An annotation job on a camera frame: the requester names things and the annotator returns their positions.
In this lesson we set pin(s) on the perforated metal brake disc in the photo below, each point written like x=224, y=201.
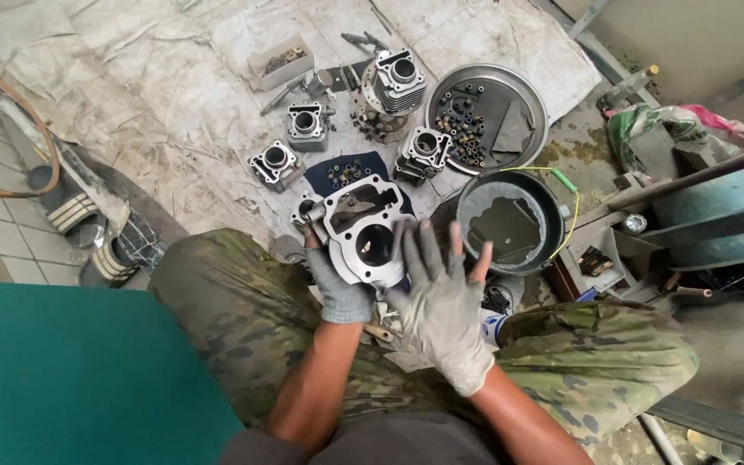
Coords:
x=382, y=126

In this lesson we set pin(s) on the person's left hand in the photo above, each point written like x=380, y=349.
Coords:
x=343, y=300

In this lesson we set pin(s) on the round silver cap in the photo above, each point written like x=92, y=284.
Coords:
x=635, y=224

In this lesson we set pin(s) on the grey cardboard piece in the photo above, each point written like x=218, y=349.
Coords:
x=514, y=129

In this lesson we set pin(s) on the heap of small bushings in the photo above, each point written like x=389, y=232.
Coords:
x=462, y=129

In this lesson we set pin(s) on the dirty white tarp sheet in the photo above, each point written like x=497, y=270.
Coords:
x=152, y=97

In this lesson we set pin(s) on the black striped sandal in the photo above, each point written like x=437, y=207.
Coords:
x=72, y=206
x=120, y=255

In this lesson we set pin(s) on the bottle with yellow cap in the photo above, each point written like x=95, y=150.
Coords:
x=627, y=87

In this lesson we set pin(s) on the green and pink plastic bag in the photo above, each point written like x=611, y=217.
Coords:
x=662, y=132

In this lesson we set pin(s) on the small finned engine cylinder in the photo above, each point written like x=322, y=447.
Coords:
x=276, y=165
x=401, y=81
x=307, y=126

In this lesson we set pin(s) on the dark metal pipe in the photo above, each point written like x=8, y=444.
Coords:
x=701, y=174

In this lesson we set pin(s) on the grey metal rod tool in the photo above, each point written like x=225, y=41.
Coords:
x=281, y=97

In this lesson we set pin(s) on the grey metal box tray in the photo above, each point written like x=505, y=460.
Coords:
x=604, y=284

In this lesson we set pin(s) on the pile of small metal parts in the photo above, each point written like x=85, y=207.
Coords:
x=348, y=174

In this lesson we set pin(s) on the black metal bracket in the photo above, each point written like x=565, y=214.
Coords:
x=349, y=76

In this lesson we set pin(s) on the dark blue cloth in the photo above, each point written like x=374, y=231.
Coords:
x=320, y=174

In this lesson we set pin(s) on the dark finned engine cylinder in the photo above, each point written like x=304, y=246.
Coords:
x=422, y=155

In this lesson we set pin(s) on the small silver piston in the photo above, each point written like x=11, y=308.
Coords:
x=322, y=84

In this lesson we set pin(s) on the person's camouflage trousers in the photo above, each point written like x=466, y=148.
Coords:
x=249, y=310

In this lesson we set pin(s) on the round metal tray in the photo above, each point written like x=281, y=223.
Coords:
x=520, y=90

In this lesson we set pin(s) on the green mat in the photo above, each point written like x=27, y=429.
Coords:
x=75, y=381

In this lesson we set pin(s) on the person's right hand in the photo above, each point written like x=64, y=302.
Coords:
x=443, y=323

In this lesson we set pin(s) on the clear plastic parts box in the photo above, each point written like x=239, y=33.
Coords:
x=280, y=64

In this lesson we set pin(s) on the large silver engine cylinder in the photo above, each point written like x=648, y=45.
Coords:
x=365, y=226

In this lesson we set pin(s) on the black round pan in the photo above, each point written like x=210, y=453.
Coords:
x=507, y=226

